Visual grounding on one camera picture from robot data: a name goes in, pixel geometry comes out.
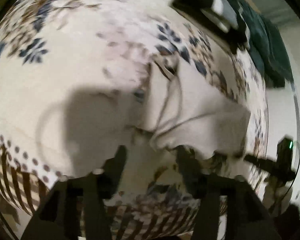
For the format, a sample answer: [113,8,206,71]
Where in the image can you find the folded white grey clothes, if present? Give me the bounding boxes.
[201,0,238,33]

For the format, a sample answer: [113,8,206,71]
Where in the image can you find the floral patterned bed cover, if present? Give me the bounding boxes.
[0,0,268,239]

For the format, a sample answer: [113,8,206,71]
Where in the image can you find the black storage box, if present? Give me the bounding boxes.
[172,0,250,54]

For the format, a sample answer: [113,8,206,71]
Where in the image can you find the dark green folded clothes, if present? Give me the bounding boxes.
[227,0,294,88]

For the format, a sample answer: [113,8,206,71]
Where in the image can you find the beige small garment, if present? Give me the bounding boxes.
[138,56,250,159]

